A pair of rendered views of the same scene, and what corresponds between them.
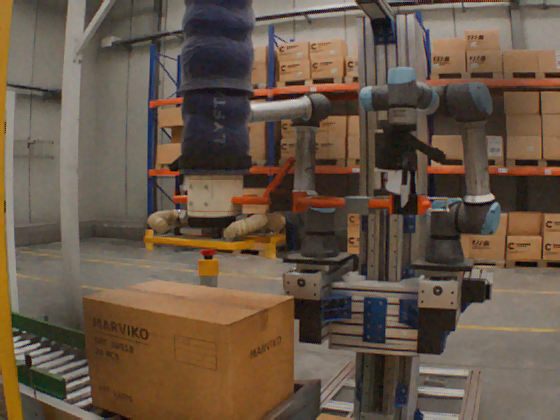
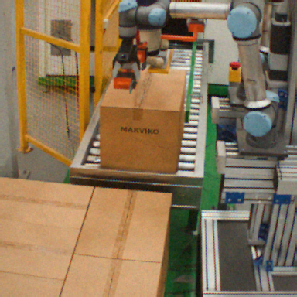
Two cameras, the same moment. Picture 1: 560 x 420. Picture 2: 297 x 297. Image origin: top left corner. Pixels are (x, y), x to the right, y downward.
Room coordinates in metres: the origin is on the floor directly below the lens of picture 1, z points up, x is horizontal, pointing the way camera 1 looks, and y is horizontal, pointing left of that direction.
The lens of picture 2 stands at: (0.52, -2.63, 2.24)
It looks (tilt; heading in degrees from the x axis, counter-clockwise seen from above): 28 degrees down; 68
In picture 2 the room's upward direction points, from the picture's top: 2 degrees clockwise
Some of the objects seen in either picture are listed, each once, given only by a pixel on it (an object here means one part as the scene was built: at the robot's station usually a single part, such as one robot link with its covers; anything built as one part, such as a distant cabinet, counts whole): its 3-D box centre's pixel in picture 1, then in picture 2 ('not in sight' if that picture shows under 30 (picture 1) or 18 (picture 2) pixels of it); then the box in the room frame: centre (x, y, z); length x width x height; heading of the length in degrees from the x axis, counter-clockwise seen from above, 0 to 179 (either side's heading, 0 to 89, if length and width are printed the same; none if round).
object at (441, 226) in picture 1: (447, 216); (264, 106); (1.86, -0.61, 1.20); 0.13 x 0.12 x 0.14; 48
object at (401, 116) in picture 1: (402, 118); (126, 30); (1.34, -0.32, 1.49); 0.08 x 0.08 x 0.05
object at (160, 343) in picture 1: (188, 354); (145, 119); (1.68, 0.31, 0.75); 0.60 x 0.40 x 0.40; 62
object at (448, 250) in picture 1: (445, 247); (262, 130); (1.86, -0.61, 1.09); 0.15 x 0.15 x 0.10
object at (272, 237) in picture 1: (232, 231); (161, 57); (1.70, 0.15, 1.17); 0.34 x 0.10 x 0.05; 62
